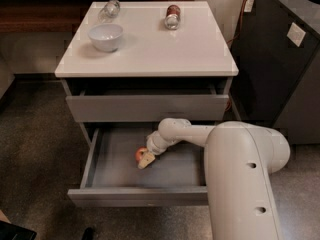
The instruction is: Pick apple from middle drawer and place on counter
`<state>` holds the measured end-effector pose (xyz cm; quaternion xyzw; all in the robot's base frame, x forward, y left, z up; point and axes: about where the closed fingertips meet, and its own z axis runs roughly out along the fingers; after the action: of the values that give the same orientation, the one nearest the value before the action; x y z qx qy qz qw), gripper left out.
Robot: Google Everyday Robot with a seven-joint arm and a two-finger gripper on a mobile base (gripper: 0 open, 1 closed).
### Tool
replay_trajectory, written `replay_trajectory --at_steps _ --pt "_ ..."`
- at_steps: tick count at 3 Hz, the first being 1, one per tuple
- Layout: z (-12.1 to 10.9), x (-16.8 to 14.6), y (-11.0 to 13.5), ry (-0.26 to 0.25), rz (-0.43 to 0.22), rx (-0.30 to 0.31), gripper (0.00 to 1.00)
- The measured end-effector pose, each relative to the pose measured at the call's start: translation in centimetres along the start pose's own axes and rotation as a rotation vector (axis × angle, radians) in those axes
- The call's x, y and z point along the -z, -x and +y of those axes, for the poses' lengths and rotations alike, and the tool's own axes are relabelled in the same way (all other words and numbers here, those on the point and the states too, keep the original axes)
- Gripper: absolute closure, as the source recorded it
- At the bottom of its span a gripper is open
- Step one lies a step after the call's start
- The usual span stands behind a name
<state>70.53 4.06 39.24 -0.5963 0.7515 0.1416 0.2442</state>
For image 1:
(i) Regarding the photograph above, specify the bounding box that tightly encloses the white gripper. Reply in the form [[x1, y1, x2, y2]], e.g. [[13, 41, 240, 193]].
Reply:
[[138, 131, 177, 169]]

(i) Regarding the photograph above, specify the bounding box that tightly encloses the red apple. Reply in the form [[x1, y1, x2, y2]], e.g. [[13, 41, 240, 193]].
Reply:
[[135, 147, 148, 162]]

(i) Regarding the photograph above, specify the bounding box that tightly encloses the grey drawer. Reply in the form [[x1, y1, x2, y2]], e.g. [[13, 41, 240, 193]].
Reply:
[[68, 123, 207, 207], [65, 84, 229, 123]]

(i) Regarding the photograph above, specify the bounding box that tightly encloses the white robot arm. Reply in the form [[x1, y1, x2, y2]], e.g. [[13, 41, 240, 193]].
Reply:
[[135, 118, 290, 240]]

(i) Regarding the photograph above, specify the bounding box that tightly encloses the grey top drawer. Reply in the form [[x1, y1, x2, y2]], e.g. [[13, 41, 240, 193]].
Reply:
[[65, 84, 229, 123]]

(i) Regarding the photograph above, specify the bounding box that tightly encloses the white drawer cabinet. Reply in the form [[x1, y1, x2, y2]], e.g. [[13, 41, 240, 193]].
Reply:
[[55, 2, 238, 141]]

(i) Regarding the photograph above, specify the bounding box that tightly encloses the small black floor object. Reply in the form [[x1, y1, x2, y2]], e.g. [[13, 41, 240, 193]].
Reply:
[[81, 227, 93, 240]]

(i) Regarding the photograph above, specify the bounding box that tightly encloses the white ceramic bowl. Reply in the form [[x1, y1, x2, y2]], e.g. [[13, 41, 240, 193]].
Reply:
[[88, 23, 123, 52]]

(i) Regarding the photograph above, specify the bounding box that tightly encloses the brown-lidded glass jar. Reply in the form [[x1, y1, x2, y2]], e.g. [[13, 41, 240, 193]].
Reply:
[[164, 5, 181, 30]]

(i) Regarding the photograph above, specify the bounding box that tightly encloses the clear glass jar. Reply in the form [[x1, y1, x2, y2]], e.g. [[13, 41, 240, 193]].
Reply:
[[98, 0, 120, 23]]

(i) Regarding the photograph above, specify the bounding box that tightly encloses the black object bottom left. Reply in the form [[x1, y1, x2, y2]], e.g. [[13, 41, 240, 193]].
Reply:
[[0, 221, 37, 240]]

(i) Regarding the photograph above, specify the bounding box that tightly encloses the black cabinet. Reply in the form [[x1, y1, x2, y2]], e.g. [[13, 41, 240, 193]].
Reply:
[[231, 0, 320, 144]]

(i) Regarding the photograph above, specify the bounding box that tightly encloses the dark wooden shelf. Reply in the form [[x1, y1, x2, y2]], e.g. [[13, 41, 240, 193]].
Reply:
[[0, 0, 195, 34]]

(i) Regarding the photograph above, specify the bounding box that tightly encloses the white label on cabinet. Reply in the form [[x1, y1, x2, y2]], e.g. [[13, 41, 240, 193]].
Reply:
[[287, 23, 306, 47]]

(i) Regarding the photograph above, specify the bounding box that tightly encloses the orange power cable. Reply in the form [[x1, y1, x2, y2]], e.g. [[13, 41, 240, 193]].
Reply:
[[224, 0, 260, 113]]

